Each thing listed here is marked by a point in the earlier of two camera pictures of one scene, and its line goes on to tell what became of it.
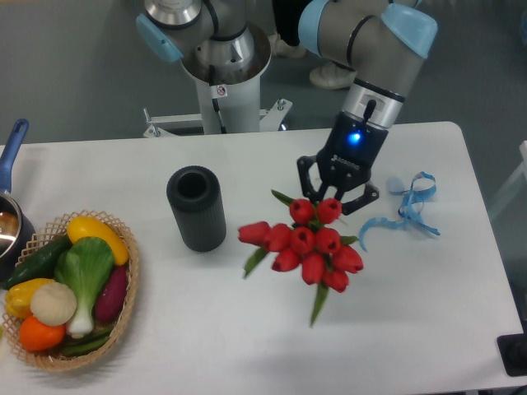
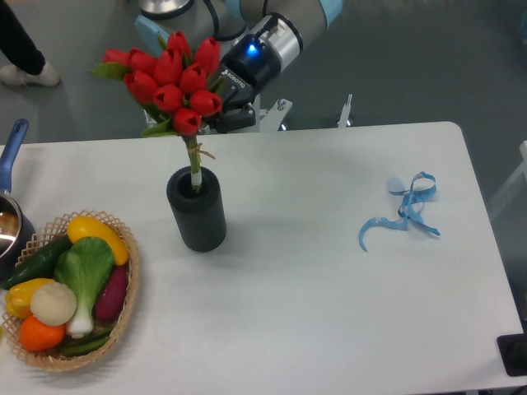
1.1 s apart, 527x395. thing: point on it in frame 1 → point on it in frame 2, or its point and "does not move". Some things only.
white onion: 53,304 does not move
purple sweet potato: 110,299 does not move
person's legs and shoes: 286,42 → 22,59
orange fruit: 35,336 does not move
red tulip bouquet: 307,245 → 177,87
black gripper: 346,160 → 248,68
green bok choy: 86,266 does not move
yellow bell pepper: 18,296 does not move
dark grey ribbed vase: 195,193 does not move
